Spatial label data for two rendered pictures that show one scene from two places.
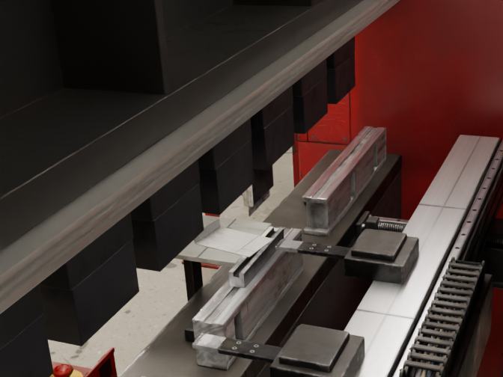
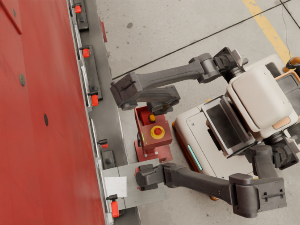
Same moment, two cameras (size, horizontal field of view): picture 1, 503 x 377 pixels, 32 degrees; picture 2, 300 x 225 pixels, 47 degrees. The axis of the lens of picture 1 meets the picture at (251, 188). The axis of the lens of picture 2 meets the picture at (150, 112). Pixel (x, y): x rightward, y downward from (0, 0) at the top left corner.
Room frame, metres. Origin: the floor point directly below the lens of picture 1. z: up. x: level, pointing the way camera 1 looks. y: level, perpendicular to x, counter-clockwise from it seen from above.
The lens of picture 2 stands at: (1.71, 0.06, 2.50)
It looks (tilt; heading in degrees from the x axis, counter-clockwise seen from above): 73 degrees down; 137
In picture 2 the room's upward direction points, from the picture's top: 6 degrees clockwise
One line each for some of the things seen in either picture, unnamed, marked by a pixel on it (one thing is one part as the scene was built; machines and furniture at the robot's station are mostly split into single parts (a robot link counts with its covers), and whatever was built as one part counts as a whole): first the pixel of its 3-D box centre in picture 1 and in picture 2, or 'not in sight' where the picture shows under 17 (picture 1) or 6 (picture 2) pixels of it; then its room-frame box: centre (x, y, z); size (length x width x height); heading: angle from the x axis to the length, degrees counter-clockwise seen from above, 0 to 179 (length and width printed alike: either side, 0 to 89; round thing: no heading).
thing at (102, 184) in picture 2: (257, 113); (93, 193); (1.54, -0.02, 1.26); 0.15 x 0.09 x 0.17; 155
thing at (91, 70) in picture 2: not in sight; (92, 72); (1.00, 0.29, 0.89); 0.30 x 0.05 x 0.03; 155
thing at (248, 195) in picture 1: (257, 182); not in sight; (1.52, -0.01, 1.13); 0.10 x 0.02 x 0.10; 155
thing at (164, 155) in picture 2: not in sight; (153, 149); (1.39, 0.43, 0.06); 0.25 x 0.20 x 0.12; 67
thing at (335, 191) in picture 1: (348, 176); not in sight; (2.02, -0.24, 0.92); 0.50 x 0.06 x 0.10; 155
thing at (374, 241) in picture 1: (343, 248); not in sight; (1.45, -0.16, 1.01); 0.26 x 0.12 x 0.05; 65
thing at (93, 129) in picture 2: (211, 149); (84, 139); (1.36, 0.06, 1.26); 0.15 x 0.09 x 0.17; 155
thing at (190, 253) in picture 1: (194, 236); (133, 185); (1.58, 0.12, 1.00); 0.26 x 0.18 x 0.01; 65
